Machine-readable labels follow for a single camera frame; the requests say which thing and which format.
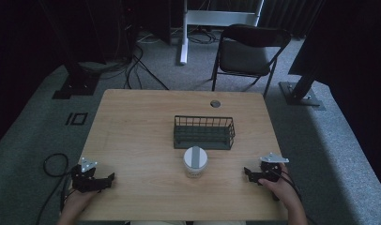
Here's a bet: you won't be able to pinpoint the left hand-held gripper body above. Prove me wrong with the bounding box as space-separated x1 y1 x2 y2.
70 157 101 193

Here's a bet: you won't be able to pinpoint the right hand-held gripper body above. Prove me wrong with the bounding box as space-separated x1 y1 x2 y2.
256 152 290 184

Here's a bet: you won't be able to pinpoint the person's left hand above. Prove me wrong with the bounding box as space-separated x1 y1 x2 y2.
60 186 101 218

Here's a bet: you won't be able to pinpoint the person's right hand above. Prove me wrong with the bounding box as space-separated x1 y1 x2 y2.
258 162 302 210

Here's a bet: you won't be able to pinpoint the white cup with grey lid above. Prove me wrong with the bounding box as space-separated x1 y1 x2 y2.
182 145 208 179

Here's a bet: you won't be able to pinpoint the black metal stand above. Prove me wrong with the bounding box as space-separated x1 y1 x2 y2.
278 55 327 112
38 0 101 100

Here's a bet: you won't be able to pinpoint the black folding chair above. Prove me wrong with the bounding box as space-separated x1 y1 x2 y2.
210 23 292 98

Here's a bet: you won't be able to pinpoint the dark curtain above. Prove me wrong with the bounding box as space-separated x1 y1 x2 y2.
259 0 326 39

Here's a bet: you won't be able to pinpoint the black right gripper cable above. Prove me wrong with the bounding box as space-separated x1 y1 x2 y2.
274 168 318 225

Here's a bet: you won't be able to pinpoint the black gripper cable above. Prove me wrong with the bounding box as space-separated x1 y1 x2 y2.
34 152 74 225
274 168 318 225

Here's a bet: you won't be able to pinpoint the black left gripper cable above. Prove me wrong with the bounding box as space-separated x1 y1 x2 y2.
34 152 74 225

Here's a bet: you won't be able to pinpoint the dark wire basket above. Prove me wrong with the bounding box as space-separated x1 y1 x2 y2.
173 114 236 151

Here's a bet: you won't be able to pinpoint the black floor cables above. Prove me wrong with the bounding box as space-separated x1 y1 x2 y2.
79 27 171 92

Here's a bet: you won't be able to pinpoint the white metal desk frame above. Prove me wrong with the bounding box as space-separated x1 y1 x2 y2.
178 0 266 66

